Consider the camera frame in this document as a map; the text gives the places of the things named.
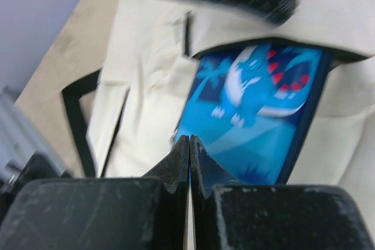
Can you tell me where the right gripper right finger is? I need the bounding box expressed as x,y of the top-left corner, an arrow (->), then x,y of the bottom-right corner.
190,136 -> 374,249

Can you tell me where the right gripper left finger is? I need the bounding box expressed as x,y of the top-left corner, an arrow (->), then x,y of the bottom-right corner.
1,136 -> 188,249

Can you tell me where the beige canvas backpack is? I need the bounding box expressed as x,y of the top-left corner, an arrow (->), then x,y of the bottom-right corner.
61,0 -> 375,186

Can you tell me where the blue dinosaur pencil case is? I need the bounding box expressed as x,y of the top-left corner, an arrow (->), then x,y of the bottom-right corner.
172,42 -> 333,185

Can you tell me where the aluminium frame rail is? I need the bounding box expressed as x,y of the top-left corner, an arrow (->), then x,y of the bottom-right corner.
1,87 -> 68,182

